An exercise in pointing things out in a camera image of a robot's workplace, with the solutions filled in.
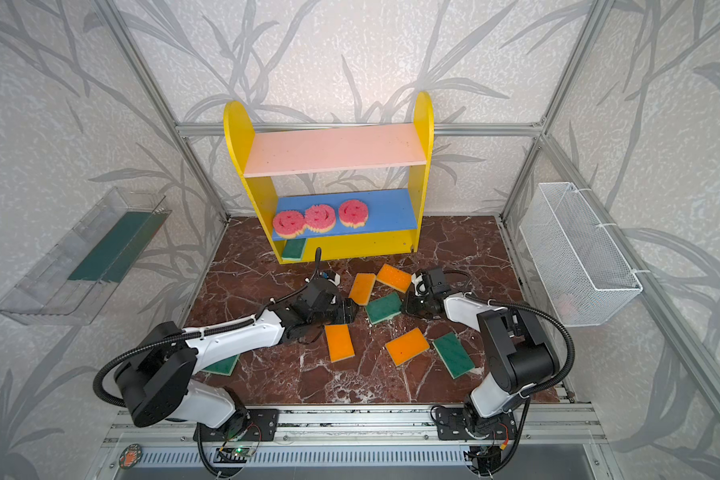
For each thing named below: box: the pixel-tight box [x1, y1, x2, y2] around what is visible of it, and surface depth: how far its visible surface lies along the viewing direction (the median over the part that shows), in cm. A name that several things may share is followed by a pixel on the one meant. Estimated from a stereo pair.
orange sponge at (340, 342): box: [324, 324, 355, 363], surface depth 88 cm
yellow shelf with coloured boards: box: [223, 92, 435, 265], surface depth 98 cm
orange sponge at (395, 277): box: [376, 264, 413, 293], surface depth 102 cm
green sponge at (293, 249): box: [282, 238, 306, 261], surface depth 109 cm
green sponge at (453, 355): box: [432, 332, 475, 380], surface depth 86 cm
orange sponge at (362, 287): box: [348, 273, 377, 306], surface depth 101 cm
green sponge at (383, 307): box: [366, 292, 402, 325], surface depth 96 cm
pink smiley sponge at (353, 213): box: [339, 200, 369, 229], surface depth 100 cm
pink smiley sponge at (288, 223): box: [272, 210, 305, 239], surface depth 97 cm
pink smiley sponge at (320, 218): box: [304, 204, 336, 233], surface depth 98 cm
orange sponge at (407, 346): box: [385, 327, 430, 367], surface depth 89 cm
